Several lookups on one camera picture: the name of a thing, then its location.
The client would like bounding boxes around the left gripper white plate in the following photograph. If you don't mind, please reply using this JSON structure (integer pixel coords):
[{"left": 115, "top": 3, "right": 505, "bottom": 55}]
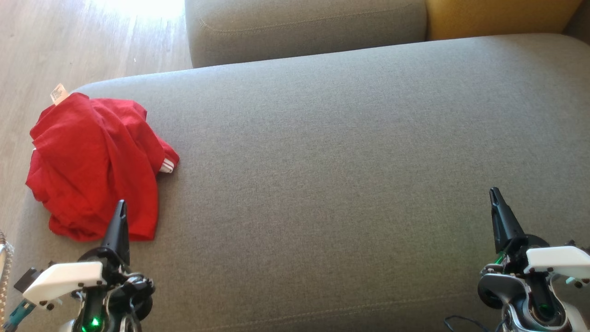
[{"left": 23, "top": 199, "right": 155, "bottom": 309}]

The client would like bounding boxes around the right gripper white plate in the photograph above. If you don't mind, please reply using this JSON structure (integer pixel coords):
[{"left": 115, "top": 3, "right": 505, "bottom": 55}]
[{"left": 490, "top": 187, "right": 590, "bottom": 289}]

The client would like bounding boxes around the red white basketball jersey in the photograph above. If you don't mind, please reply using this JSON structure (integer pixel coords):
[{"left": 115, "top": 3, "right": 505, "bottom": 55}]
[{"left": 30, "top": 83, "right": 180, "bottom": 194}]

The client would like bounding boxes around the white laundry basket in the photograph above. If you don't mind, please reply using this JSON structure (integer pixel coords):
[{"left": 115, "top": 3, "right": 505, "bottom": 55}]
[{"left": 0, "top": 231, "right": 15, "bottom": 326}]

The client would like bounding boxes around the large grey sofa seat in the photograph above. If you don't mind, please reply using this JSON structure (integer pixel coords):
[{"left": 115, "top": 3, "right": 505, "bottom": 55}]
[{"left": 9, "top": 33, "right": 590, "bottom": 332}]

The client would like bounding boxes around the yellow sofa back cushion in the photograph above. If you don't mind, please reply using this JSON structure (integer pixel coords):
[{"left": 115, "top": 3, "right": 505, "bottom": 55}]
[{"left": 425, "top": 0, "right": 584, "bottom": 41}]

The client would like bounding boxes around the grey sofa seat cushion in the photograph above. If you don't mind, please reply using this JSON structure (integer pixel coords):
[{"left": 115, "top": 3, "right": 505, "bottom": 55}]
[{"left": 184, "top": 0, "right": 427, "bottom": 69}]

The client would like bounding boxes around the right black cable teal plug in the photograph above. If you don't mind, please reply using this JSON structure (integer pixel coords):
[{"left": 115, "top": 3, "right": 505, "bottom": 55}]
[{"left": 444, "top": 315, "right": 505, "bottom": 332}]

